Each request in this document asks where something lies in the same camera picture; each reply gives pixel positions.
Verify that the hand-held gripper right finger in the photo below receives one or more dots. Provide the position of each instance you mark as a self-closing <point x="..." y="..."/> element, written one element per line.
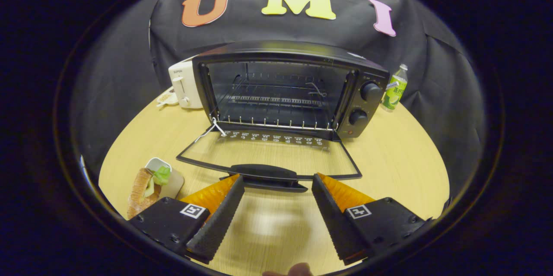
<point x="335" y="224"/>

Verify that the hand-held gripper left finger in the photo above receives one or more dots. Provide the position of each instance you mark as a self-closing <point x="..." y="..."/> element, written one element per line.
<point x="218" y="224"/>

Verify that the white bread sandwich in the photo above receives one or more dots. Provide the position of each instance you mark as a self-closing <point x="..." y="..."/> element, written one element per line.
<point x="140" y="191"/>

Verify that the black toaster oven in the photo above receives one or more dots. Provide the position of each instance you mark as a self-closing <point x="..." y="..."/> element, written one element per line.
<point x="281" y="50"/>

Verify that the white toaster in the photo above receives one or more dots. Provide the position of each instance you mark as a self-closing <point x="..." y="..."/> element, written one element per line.
<point x="183" y="81"/>

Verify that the white rectangular tray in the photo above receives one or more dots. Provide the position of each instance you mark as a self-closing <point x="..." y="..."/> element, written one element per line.
<point x="173" y="183"/>

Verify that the small white dish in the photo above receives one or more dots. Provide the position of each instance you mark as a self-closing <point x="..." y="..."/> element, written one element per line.
<point x="166" y="98"/>

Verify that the green label plastic bottle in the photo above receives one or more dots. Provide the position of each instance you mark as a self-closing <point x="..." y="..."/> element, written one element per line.
<point x="394" y="94"/>

